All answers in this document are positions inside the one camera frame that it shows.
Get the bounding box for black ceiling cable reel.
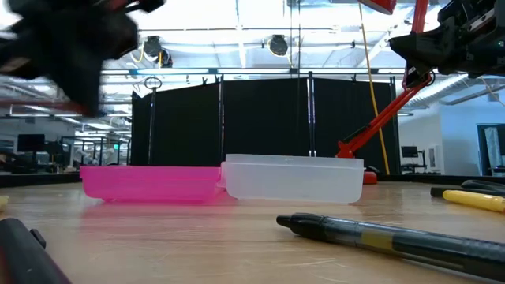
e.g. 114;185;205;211
267;34;290;57
142;35;174;69

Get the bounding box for black retractable pen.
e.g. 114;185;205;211
0;217;73;284

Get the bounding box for black folding partition screen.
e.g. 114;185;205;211
130;71;400;167

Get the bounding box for red desk lamp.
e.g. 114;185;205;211
335;0;436;185

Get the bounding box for pink plastic box lid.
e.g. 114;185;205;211
80;165;223;204

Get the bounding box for black pen with yellow band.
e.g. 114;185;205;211
275;212;505;282

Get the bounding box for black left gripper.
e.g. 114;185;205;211
0;0;166;118

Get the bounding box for clear plastic supply box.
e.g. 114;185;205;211
219;153;365;205

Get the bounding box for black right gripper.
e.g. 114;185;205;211
388;0;505;78

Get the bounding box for black aluminium table frame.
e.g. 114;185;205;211
0;172;505;189

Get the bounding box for yellow hanging cable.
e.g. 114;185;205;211
357;0;391;176

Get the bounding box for black handled scissors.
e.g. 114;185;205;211
429;179;505;199

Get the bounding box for yellow highlighter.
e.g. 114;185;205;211
442;189;505;215

